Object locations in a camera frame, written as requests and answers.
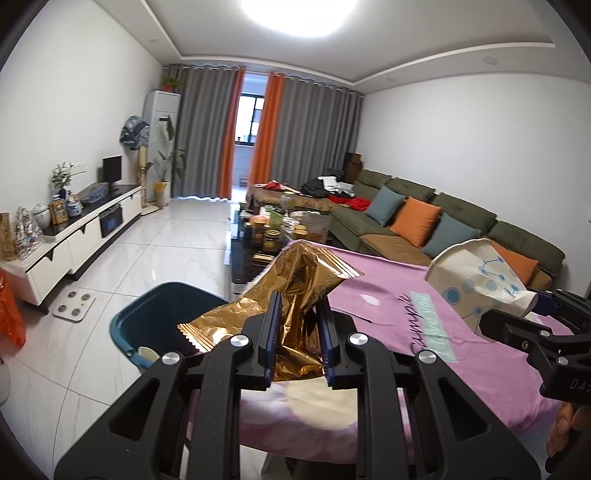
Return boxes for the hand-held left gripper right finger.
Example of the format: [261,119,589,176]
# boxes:
[315,299,542,480]

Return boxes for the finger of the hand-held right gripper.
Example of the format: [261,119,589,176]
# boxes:
[478,308,555,357]
[537,289,591,320]

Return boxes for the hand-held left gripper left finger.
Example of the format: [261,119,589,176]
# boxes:
[54,290,283,480]

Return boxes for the blue and white paper cup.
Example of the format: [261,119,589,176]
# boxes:
[424,239,539,333]

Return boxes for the gold foil wrapper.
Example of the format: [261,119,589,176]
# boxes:
[178,240,363,381]

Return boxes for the blue trash bin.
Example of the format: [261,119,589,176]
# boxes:
[109,281,232,370]

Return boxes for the person's right hand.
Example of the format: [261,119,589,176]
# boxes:
[545,401,577,472]

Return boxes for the pink floral blanket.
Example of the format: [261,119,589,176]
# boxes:
[238,244,575,455]

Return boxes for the orange cushion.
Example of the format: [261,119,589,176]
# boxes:
[489,240,540,287]
[390,197,443,247]

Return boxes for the green sofa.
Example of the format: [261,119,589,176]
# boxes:
[249,168,566,291]

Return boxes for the black coffee table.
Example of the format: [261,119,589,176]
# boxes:
[226,203,333,301]

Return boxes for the large blue cushion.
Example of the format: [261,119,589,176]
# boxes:
[422,213,481,259]

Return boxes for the group of jars and boxes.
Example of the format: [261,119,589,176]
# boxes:
[240,191,333,250]

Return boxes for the red cloth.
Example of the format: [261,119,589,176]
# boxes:
[330,196,372,212]

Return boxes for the small blue cushion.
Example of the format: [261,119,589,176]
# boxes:
[366,186,406,227]

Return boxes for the black clothes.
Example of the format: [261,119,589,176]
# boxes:
[301,178,340,199]

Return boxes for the brown wooden cabinet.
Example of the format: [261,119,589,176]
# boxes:
[344,152,364,183]

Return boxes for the black device with blue display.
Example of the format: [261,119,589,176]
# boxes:
[99,205,125,238]

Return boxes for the white bathroom scale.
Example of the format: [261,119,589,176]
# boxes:
[52,291,96,321]

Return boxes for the tall plant in yellow pot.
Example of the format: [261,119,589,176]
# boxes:
[147,115,188,208]

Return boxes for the grey and orange curtain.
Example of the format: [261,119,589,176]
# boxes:
[249,71,363,204]
[164,64,245,200]

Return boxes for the balcony window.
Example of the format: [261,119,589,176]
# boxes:
[231,74,269,195]

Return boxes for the white and black TV cabinet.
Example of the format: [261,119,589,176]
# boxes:
[0,185,143,306]

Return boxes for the blue patterned cloth bundle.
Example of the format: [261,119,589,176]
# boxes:
[78,182,112,204]

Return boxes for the white standing air conditioner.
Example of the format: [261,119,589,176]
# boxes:
[142,90,182,204]

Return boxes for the black monitor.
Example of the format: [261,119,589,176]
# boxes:
[102,155,123,193]

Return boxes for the cloth-covered standing fan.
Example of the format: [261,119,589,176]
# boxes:
[120,115,151,204]

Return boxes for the orange plastic bag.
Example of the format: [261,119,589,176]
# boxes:
[0,270,27,348]

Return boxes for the leafy branches in vase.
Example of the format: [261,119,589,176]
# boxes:
[51,162,75,199]

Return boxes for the shiny wrapped gift basket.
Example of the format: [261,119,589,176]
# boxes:
[14,208,44,254]

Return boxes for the tall gold box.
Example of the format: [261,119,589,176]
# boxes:
[0,212,19,261]

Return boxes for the round ceiling light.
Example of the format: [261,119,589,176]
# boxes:
[240,0,358,38]

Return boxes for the gold picture frame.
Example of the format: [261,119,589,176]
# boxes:
[48,196,70,225]

